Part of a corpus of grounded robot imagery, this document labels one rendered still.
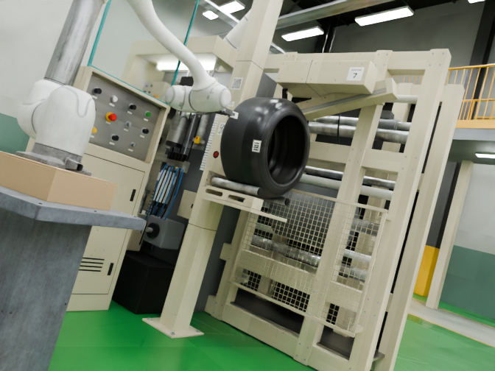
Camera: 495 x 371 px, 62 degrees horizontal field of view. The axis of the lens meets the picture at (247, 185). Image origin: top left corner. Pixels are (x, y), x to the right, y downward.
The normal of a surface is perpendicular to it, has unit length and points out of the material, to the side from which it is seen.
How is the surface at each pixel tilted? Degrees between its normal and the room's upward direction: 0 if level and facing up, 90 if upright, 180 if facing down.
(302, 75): 90
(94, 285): 90
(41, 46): 90
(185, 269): 90
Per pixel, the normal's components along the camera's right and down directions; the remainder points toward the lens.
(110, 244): 0.77, 0.18
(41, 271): 0.90, 0.24
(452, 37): -0.73, -0.25
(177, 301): -0.58, -0.22
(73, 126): 0.59, 0.08
